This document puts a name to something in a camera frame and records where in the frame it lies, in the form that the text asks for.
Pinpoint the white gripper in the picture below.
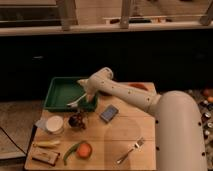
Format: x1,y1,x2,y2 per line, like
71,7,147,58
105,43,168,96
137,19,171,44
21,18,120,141
67,75,98,107

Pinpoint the wooden scrub brush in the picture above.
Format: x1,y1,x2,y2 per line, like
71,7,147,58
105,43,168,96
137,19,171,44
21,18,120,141
32,148,60,166

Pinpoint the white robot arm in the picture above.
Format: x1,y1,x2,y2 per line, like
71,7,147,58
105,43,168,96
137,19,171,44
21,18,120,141
68,67,208,171

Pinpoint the green plastic tray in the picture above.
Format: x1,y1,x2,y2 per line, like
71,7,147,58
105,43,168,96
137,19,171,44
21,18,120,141
44,77,97,112

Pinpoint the dark purple grape bunch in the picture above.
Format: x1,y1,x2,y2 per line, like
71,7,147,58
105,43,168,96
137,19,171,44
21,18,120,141
68,114,86,129

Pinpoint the blue rectangular sponge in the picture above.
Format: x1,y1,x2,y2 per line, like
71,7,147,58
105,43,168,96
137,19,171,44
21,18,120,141
100,105,119,123

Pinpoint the white round container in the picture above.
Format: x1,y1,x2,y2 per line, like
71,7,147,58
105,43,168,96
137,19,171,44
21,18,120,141
45,116,64,134

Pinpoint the orange carrot slice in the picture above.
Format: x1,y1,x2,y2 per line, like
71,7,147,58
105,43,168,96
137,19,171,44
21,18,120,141
76,143,92,159

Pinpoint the yellow corn cob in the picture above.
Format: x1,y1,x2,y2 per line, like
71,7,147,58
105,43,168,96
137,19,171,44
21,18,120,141
33,140,60,148

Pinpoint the orange red plate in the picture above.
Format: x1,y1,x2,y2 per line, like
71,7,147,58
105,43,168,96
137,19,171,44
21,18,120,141
128,83,148,91

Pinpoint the silver metal fork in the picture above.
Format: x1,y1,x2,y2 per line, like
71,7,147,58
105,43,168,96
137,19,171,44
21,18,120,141
116,138,145,164

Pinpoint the black cable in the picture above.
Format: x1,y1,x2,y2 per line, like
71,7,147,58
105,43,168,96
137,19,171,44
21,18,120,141
0,126,27,156

